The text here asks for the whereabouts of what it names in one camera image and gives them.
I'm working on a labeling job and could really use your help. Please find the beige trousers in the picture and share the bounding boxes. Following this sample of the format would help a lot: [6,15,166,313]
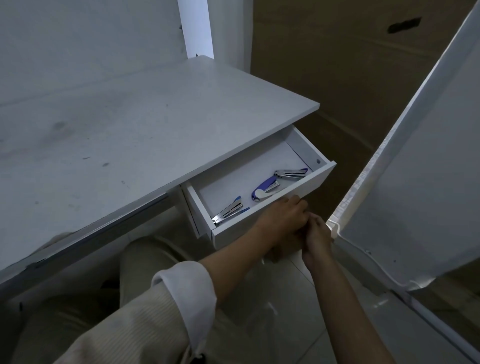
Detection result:
[15,236,205,364]

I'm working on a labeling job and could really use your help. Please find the person's left forearm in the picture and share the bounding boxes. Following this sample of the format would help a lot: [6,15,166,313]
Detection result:
[198,220,271,305]

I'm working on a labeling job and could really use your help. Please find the large brown cardboard box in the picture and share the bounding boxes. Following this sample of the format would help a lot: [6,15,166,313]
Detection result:
[249,0,478,223]

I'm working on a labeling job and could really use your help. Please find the person's right hand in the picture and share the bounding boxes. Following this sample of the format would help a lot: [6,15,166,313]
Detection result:
[301,216,334,271]

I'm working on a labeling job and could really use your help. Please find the large white panel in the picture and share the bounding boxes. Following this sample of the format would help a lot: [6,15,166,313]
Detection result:
[325,3,480,294]

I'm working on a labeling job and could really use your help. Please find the cream knit sweater sleeve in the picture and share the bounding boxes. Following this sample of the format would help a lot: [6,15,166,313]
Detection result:
[52,260,219,364]

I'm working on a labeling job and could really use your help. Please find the silver stapler with blue base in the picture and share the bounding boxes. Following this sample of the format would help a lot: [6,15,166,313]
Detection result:
[274,168,309,182]
[211,196,251,226]

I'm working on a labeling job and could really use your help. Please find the blue and white stapler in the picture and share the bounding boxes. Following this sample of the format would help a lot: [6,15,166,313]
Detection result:
[251,176,281,202]

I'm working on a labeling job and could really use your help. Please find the person's left hand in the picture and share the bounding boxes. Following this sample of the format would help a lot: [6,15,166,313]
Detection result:
[258,195,310,264]

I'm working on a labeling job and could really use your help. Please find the white desk drawer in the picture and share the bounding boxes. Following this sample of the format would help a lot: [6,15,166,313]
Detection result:
[181,125,337,251]

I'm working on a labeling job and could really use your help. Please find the white desk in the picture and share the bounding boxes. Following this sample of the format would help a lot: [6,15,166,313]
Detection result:
[0,55,321,298]

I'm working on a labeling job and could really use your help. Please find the person's right forearm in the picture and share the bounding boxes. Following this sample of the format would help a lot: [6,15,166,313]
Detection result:
[302,256,397,364]

